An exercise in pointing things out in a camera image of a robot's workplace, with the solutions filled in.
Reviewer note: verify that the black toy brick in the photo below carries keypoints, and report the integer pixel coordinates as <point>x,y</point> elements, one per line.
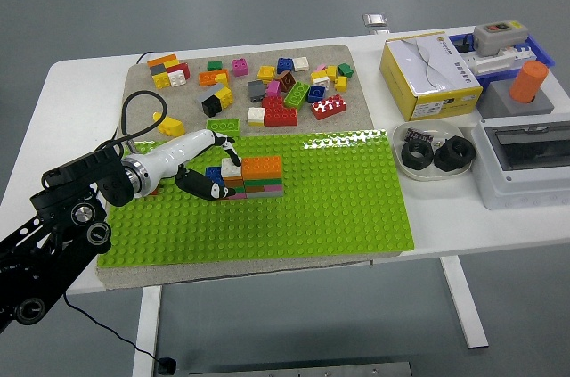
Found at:
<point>211,107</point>

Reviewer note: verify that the white and yellow brick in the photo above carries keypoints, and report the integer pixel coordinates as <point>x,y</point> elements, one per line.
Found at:
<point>320,80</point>

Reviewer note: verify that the black plug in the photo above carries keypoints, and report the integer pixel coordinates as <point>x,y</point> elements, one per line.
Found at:
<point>167,366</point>

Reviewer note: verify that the grey-brown mat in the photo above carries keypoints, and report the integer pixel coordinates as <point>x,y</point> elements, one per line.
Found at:
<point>320,55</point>

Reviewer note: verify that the red toy brick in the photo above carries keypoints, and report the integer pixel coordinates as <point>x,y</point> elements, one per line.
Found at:
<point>181,68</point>

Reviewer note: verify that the grey electrical enclosure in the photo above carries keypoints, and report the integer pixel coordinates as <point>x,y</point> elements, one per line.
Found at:
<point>507,190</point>

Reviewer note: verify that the green flat brick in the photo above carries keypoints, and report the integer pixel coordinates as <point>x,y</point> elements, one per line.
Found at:
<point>263,182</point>
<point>240,190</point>

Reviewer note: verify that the small yellow brick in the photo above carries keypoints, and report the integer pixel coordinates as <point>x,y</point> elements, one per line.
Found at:
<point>341,84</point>
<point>222,79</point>
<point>172,63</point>
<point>331,71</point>

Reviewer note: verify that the small pink brick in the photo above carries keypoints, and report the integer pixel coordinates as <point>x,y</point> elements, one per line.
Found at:
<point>320,68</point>

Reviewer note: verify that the lime three-stud brick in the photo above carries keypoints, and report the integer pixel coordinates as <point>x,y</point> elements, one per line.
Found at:
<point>222,125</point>

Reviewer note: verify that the white and orange brick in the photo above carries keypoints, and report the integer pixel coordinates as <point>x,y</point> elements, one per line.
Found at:
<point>231,167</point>

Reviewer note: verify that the large orange brick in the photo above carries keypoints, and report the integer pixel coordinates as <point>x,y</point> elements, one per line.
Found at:
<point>262,167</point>

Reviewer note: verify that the brown flat brick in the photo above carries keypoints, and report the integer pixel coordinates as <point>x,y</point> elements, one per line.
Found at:
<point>254,189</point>

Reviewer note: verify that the grey sloped brick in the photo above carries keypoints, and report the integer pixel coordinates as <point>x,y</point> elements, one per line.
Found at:
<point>207,92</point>

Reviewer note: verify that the pink toy brick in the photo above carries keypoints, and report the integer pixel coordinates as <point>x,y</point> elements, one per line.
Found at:
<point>273,89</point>

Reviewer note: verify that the yellow toy brick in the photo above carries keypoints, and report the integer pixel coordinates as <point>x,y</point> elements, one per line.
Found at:
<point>225,96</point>

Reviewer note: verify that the small dark green brick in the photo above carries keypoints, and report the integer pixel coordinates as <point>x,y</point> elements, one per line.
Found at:
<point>214,66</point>

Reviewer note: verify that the grey block base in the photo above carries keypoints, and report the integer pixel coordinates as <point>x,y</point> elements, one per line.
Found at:
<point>499,103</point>

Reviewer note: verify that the lime long brick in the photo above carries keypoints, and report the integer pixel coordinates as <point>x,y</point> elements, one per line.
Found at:
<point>297,95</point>

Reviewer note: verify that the orange cylinder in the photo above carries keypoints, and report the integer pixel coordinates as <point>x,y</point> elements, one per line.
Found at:
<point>527,83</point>

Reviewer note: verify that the red square brick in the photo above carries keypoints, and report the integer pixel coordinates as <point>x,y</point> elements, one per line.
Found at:
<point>155,192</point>

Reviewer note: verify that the small black part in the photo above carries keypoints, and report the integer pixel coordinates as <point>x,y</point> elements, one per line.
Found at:
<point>466,45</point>

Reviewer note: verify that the white dish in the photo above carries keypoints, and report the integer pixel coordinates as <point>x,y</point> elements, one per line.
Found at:
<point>441,129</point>

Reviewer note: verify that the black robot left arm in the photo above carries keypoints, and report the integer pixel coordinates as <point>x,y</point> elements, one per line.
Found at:
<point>67,216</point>

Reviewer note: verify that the orange toy brick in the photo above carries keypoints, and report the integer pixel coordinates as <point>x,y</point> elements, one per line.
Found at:
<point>207,78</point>

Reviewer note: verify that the yellow white cardboard box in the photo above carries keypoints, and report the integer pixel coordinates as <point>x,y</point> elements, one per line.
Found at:
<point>427,69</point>

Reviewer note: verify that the yellow square brick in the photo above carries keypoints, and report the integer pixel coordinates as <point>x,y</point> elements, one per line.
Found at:
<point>266,73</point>
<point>162,80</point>

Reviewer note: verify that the white electrical component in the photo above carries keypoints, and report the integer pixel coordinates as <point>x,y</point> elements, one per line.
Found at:
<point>490,66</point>

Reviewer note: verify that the brown toy brick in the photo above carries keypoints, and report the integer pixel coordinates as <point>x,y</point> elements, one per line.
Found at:
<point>234,182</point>
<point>287,80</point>

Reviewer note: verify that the red long brick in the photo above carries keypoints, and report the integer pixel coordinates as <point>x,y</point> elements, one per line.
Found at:
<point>329,112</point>

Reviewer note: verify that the blue plastic tray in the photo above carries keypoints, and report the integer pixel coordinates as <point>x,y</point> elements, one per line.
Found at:
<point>544,58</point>

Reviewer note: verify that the yellow curved brick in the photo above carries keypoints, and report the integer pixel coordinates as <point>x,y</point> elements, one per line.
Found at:
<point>173,127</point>

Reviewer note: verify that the large red stepped brick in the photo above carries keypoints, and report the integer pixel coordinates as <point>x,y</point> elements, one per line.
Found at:
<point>280,116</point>

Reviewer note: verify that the large black hex nut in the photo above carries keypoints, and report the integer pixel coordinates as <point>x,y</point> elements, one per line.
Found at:
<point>445,163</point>

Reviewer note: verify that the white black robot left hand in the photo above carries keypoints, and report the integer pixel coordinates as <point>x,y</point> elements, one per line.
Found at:
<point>173,154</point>

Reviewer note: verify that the grey flat brick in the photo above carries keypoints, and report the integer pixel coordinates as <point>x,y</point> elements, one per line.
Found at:
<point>265,194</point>

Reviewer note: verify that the orange flat brick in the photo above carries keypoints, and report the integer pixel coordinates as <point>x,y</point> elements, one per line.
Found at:
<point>160,59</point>

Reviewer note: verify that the white square brick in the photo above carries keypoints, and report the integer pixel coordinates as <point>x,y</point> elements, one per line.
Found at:
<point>301,64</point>
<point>256,115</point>
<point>178,77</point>

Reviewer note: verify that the magenta toy brick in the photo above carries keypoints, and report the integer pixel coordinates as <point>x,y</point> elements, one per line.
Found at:
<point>240,68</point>

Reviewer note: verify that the grey toy brick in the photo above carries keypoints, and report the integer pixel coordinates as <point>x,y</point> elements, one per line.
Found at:
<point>157,70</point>

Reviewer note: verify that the blue toy brick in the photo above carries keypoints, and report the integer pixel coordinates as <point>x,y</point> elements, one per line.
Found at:
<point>316,94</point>
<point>285,66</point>
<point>214,174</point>

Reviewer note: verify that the white table leg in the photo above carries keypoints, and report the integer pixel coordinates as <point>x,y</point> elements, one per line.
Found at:
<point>461,301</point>
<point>149,328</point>

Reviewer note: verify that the dark grey brick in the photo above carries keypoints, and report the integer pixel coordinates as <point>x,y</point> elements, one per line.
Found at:
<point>256,89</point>

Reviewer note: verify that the green studded baseplate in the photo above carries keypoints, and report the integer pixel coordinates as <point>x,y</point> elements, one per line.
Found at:
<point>311,216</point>

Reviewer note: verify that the pink flat brick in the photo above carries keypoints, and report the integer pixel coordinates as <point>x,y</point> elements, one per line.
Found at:
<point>274,187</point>
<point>240,195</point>

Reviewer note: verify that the silver metal bracket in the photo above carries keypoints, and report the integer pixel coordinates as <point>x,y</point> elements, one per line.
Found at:
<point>374,20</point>

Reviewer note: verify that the grey switch box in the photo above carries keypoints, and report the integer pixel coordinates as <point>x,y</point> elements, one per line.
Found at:
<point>499,40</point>

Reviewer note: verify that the small purple circuit module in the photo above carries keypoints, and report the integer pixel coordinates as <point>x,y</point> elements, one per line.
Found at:
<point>416,133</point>

